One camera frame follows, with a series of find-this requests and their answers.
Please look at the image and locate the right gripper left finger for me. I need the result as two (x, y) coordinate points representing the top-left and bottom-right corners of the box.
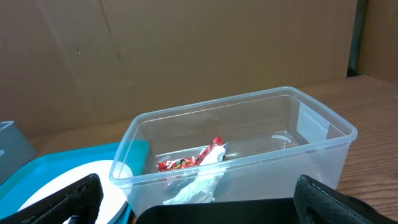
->
(1, 174), (104, 224)

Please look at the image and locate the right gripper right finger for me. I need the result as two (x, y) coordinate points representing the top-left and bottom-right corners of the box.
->
(293, 175), (397, 224)

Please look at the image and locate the large white plate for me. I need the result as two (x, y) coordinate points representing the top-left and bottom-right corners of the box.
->
(18, 160), (127, 223)

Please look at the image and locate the red snack wrapper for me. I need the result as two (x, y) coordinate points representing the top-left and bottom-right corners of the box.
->
(156, 136), (228, 172)

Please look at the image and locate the white napkin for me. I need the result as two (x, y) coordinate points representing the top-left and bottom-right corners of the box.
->
(162, 144), (228, 205)

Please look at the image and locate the black plastic tray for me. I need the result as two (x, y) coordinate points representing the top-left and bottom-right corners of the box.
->
(136, 198), (299, 224)

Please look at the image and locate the teal plastic tray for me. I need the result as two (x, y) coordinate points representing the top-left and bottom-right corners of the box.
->
(1, 142), (131, 223)

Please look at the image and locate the grey plastic dish rack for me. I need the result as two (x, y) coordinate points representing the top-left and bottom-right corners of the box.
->
(0, 121), (37, 184)

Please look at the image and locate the clear plastic bin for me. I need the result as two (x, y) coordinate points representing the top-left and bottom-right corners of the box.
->
(109, 86), (358, 215)

